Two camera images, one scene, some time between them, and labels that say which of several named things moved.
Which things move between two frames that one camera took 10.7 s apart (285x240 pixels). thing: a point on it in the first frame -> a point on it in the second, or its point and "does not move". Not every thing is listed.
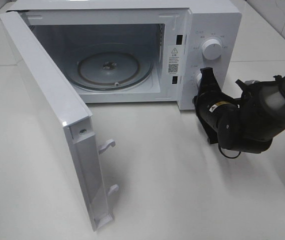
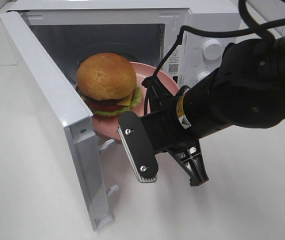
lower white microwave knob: (198, 78) does not move
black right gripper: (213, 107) -> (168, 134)
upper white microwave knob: (212, 49) does not move
